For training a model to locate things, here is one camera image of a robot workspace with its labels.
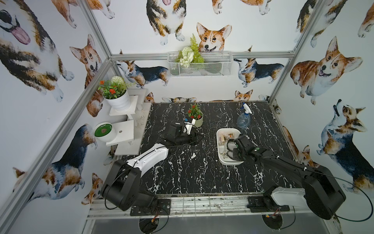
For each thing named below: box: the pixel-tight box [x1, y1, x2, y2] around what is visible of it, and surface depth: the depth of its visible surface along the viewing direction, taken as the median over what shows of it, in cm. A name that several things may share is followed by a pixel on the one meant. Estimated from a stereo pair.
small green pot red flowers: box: [186, 103, 204, 128], surface depth 102 cm
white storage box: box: [216, 127, 244, 166], surface depth 97 cm
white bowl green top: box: [93, 122, 117, 143], surface depth 78 cm
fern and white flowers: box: [175, 33, 205, 68], surface depth 82 cm
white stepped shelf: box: [105, 88, 152, 156], surface depth 94 cm
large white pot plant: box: [97, 76, 136, 112], surface depth 80 cm
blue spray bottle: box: [237, 102, 253, 129], surface depth 103 cm
